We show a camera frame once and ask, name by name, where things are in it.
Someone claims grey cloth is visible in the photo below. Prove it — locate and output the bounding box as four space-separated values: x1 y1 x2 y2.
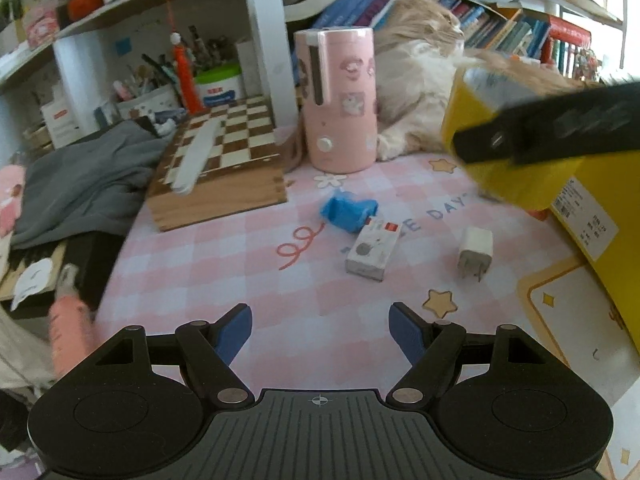
10 120 176 251

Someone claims red thick book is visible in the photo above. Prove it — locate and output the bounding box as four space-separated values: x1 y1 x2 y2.
547 15 594 46

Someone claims pen holder with pens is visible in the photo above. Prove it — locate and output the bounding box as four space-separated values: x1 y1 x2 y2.
112 25 184 124

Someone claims fluffy orange and white cat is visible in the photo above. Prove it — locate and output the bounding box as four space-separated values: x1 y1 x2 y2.
372 0 640 162

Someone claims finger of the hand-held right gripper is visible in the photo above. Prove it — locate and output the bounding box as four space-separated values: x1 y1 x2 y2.
452 80 640 166

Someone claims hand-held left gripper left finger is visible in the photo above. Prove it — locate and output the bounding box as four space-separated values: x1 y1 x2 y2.
95 303 254 406

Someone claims white bookshelf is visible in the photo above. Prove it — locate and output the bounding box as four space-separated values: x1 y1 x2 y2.
0 0 626 161

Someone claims black box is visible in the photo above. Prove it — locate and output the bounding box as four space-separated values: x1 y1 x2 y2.
0 232 126 321

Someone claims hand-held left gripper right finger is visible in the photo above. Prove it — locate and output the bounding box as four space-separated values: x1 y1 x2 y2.
387 302 551 406

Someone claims pink soft object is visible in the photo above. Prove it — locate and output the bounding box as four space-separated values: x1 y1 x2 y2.
49 264 97 377

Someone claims small white box red mark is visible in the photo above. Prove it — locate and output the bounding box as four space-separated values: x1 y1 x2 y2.
344 218 402 283

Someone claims red tassel charm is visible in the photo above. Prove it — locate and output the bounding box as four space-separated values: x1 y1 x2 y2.
167 0 206 114

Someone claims pink plush toy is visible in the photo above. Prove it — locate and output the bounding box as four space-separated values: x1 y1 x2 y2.
0 165 26 236

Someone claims pink cylindrical humidifier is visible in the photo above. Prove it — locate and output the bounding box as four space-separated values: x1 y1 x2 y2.
293 25 377 174

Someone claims white power adapter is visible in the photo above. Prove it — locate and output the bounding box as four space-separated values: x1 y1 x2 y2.
457 226 495 283

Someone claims blue item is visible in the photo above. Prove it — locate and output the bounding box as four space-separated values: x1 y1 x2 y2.
319 194 379 235

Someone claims row of books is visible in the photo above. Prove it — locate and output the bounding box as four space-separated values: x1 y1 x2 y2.
312 0 596 83

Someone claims pink checked desktop cloth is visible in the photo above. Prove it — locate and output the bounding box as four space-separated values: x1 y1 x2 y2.
94 149 640 480

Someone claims wooden chessboard box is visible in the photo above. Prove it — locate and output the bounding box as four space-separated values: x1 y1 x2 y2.
144 93 290 234

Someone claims white jar green lid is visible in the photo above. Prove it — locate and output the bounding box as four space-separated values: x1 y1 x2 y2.
194 62 246 109

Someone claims yellow cardboard box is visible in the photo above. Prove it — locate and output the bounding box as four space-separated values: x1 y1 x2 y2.
442 57 640 322

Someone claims white carton red label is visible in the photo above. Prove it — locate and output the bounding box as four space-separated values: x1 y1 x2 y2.
40 100 81 149

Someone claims white flat stick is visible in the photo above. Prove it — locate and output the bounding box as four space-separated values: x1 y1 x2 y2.
172 118 224 196

